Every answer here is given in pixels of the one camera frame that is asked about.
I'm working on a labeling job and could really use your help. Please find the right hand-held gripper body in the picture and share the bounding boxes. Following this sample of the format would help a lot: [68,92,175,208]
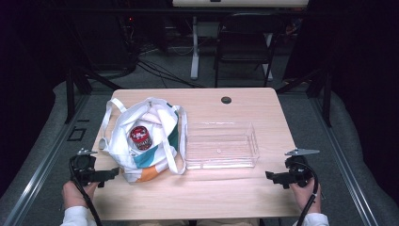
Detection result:
[279,148,321,190]

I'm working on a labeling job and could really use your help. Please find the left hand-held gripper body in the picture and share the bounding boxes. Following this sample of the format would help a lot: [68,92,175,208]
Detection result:
[69,147,109,189]

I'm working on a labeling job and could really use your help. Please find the person's left hand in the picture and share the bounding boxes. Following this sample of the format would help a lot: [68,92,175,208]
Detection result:
[61,180,99,210]

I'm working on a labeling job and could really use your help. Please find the person's right hand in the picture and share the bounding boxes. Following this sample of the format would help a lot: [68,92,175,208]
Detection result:
[289,177,323,215]

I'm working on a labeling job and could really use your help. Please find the red can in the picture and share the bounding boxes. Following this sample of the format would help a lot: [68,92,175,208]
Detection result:
[129,125,154,152]

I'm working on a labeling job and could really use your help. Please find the white teal orange tote bag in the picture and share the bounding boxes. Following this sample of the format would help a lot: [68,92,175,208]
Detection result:
[98,96,189,184]

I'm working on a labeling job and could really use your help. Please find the clear plastic container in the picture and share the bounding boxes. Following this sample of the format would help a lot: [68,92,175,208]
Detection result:
[184,121,261,170]

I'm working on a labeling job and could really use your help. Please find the black metal stand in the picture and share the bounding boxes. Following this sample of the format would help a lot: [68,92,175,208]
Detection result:
[64,66,124,124]
[275,65,334,128]

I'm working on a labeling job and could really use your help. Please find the black chair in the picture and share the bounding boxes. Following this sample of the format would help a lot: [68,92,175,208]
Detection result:
[214,12,286,89]

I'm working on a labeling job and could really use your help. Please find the white desk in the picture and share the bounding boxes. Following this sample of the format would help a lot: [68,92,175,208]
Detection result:
[171,0,311,81]

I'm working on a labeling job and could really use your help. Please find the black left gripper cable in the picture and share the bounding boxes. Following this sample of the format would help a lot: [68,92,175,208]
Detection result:
[68,156,104,226]

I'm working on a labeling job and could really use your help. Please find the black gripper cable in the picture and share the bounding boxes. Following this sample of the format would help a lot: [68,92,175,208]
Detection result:
[68,156,104,226]
[295,160,320,226]

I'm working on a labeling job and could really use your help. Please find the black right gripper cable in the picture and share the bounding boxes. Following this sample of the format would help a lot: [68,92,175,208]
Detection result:
[295,160,320,226]

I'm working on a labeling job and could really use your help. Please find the aluminium floor rail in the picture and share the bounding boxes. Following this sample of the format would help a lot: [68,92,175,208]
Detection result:
[308,96,380,226]
[2,93,91,226]

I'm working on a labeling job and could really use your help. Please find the black floor cables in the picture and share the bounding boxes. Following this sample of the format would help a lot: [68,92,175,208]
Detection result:
[136,58,206,89]

